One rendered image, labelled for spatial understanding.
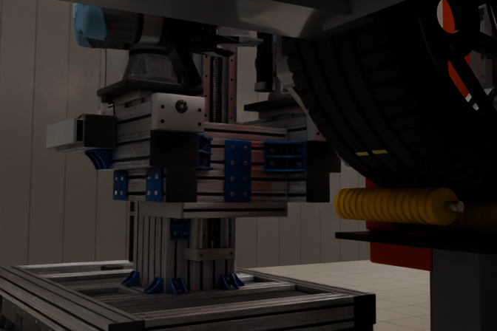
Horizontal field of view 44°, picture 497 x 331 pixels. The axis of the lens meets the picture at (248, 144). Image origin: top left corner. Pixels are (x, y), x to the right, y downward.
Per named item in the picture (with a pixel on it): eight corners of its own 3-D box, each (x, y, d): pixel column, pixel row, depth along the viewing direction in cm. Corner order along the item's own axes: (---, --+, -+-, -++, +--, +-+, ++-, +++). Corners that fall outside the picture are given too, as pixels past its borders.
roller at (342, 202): (447, 226, 90) (446, 186, 90) (325, 219, 115) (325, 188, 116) (474, 225, 93) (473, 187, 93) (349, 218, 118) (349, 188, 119)
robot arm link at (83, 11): (86, -15, 111) (84, 32, 110) (144, -5, 116) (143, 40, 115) (75, -3, 117) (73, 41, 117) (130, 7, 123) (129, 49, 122)
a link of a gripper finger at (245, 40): (263, 14, 123) (217, 14, 123) (263, 43, 122) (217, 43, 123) (263, 18, 126) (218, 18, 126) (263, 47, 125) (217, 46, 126)
